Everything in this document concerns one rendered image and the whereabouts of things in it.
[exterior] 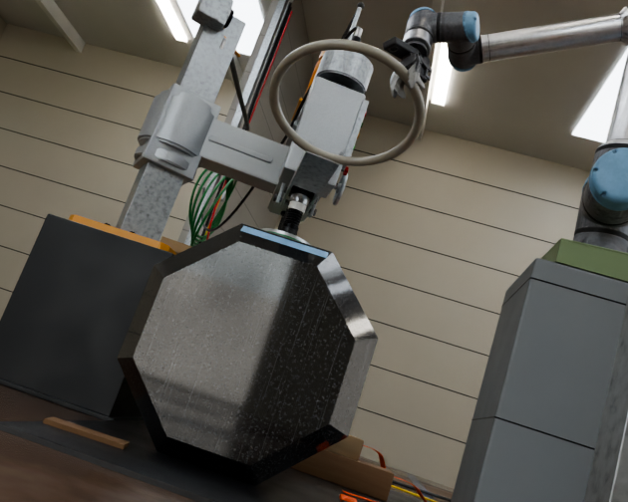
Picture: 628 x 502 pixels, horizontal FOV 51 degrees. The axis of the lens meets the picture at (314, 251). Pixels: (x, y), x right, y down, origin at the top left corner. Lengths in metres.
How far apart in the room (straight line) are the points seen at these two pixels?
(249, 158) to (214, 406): 1.48
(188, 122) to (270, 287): 1.28
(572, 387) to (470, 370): 5.96
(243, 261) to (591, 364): 1.13
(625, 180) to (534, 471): 0.76
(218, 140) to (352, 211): 4.87
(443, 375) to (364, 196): 2.33
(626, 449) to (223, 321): 1.53
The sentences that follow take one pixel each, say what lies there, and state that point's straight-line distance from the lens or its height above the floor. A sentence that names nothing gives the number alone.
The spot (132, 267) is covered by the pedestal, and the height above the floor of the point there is 0.63.
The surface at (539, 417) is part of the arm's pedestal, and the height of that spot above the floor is 0.46.
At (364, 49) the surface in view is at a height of 1.28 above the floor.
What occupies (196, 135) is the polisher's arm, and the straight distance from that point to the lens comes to 3.26.
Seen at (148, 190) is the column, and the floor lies 1.02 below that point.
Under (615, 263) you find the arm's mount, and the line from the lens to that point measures 1.83.
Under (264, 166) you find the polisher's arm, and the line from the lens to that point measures 3.27.
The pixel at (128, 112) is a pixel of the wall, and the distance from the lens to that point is 9.18.
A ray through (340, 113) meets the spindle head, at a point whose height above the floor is 1.44.
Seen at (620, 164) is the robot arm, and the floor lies 1.13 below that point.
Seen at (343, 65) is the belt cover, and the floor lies 1.63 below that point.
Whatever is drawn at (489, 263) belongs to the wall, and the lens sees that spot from 7.93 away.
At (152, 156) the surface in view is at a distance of 3.21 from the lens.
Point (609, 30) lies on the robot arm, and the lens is 2.28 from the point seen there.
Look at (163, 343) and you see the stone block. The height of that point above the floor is 0.35.
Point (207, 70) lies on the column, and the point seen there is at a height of 1.71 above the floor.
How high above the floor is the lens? 0.30
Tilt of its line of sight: 13 degrees up
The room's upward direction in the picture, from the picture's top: 19 degrees clockwise
